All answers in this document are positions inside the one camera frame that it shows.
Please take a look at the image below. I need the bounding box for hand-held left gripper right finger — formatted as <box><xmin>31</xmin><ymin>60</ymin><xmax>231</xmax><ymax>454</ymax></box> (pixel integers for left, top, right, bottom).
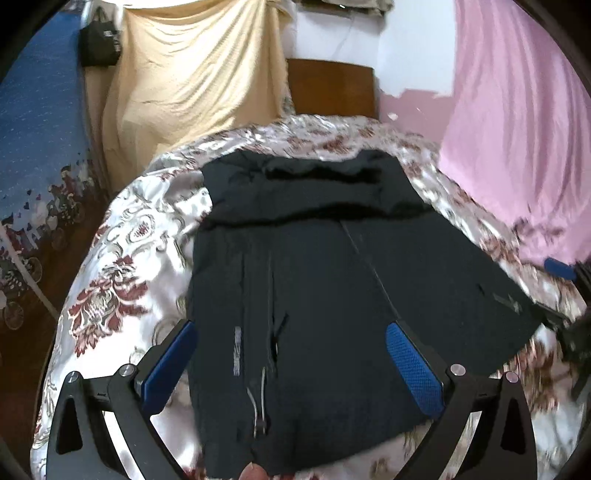
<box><xmin>385</xmin><ymin>320</ymin><xmax>539</xmax><ymax>480</ymax></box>

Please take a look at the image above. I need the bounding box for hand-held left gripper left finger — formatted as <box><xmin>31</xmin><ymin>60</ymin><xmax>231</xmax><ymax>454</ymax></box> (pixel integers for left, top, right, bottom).
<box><xmin>46</xmin><ymin>318</ymin><xmax>199</xmax><ymax>480</ymax></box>

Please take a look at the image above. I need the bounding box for pink curtain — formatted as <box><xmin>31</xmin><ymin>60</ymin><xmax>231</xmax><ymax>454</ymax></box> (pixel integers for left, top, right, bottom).
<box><xmin>436</xmin><ymin>0</ymin><xmax>591</xmax><ymax>266</ymax></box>

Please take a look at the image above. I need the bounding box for beige hanging cloth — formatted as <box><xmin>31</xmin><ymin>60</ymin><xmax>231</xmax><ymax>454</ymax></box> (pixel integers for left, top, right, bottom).
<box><xmin>100</xmin><ymin>0</ymin><xmax>293</xmax><ymax>195</ymax></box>

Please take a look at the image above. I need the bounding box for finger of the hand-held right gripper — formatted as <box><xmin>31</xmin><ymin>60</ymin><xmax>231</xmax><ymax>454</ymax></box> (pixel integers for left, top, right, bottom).
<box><xmin>544</xmin><ymin>257</ymin><xmax>579</xmax><ymax>283</ymax></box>
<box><xmin>531</xmin><ymin>300</ymin><xmax>573</xmax><ymax>330</ymax></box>

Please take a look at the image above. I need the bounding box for floral satin quilt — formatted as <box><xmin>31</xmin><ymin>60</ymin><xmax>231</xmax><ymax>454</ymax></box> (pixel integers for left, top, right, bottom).
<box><xmin>30</xmin><ymin>114</ymin><xmax>591</xmax><ymax>480</ymax></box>

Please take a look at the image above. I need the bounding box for black jacket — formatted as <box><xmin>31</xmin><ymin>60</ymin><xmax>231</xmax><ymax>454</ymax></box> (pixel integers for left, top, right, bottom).
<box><xmin>185</xmin><ymin>148</ymin><xmax>548</xmax><ymax>478</ymax></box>

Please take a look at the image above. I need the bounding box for khaki cloth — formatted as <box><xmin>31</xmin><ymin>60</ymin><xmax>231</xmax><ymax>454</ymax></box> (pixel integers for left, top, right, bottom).
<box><xmin>300</xmin><ymin>0</ymin><xmax>395</xmax><ymax>14</ymax></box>

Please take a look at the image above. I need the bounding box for black tote bag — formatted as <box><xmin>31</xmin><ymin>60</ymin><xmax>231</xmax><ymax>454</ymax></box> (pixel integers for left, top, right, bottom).
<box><xmin>78</xmin><ymin>9</ymin><xmax>123</xmax><ymax>68</ymax></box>

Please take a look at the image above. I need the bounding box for white wall cable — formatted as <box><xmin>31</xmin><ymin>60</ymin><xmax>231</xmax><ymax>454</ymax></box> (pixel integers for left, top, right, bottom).
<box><xmin>330</xmin><ymin>14</ymin><xmax>356</xmax><ymax>58</ymax></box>

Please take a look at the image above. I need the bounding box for wooden headboard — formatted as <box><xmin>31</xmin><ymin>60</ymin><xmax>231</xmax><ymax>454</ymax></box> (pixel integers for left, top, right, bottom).
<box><xmin>286</xmin><ymin>58</ymin><xmax>377</xmax><ymax>120</ymax></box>

